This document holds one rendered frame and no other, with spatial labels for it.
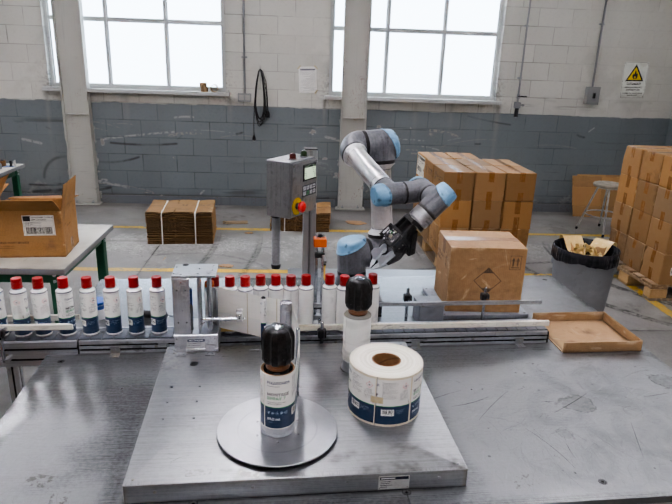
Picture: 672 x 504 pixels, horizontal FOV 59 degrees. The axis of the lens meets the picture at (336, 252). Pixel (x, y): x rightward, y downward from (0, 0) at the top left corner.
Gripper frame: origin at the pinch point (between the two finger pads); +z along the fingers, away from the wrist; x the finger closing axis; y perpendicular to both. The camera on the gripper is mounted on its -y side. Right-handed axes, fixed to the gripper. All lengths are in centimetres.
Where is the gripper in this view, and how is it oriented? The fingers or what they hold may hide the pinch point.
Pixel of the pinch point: (374, 266)
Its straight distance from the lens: 198.4
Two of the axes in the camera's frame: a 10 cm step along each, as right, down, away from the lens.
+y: -4.2, -3.6, -8.3
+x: 5.6, 6.2, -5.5
